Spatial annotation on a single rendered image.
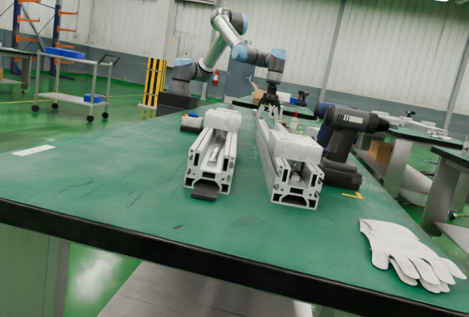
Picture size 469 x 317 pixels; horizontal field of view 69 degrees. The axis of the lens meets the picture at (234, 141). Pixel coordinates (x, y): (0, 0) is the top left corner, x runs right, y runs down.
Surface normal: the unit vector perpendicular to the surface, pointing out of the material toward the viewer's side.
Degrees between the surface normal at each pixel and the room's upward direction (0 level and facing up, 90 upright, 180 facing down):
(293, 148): 90
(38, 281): 90
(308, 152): 90
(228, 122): 90
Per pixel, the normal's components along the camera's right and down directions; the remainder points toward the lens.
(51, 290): -0.15, 0.15
